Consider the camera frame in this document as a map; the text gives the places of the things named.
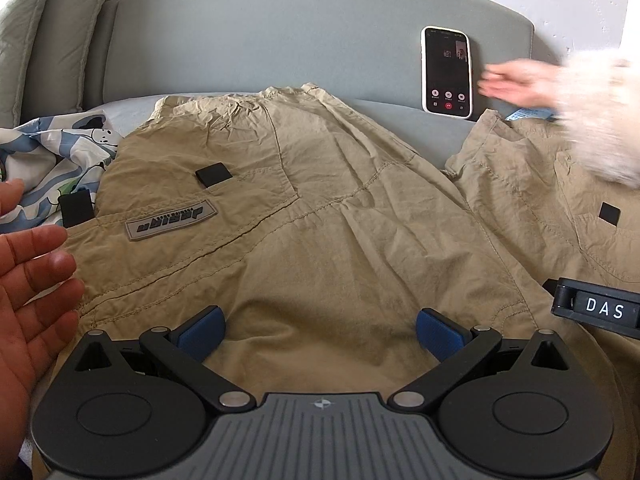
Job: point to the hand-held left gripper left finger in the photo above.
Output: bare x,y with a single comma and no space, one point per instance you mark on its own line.
202,334

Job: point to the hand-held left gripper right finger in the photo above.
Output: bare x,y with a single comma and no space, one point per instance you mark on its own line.
441,336

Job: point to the khaki cargo pants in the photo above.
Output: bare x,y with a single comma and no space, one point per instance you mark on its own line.
325,220

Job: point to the person's right forearm fluffy sleeve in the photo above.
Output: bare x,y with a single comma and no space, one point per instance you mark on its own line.
600,110

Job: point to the person's left hand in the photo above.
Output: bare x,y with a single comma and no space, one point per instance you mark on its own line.
30,300

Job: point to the person's right hand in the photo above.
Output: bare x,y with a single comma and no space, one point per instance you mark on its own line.
525,85

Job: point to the blue and white packet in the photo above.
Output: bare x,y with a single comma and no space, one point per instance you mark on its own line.
530,114

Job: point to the cartoon printed cloth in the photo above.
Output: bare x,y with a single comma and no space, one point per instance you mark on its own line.
40,150

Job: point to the white-cased smartphone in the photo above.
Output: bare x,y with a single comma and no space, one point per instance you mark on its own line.
447,75

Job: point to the grey padded headboard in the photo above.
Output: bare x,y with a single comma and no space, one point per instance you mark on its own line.
275,45

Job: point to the grey pillow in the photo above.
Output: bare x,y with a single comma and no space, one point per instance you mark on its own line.
70,25
20,35

